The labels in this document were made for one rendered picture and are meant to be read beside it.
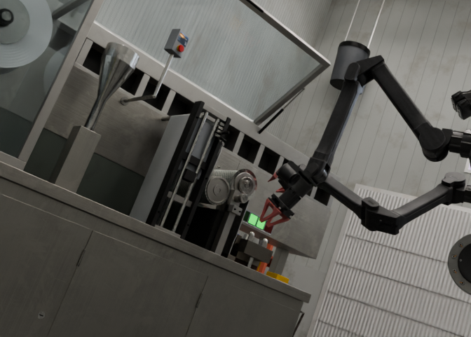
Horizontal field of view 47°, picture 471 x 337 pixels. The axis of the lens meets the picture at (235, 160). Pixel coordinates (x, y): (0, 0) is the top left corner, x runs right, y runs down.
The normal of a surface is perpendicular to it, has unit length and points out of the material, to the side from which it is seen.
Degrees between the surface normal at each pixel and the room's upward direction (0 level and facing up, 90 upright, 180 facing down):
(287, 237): 90
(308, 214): 90
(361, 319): 90
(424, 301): 90
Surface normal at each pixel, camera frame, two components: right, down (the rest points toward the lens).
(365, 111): -0.44, -0.37
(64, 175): 0.58, 0.02
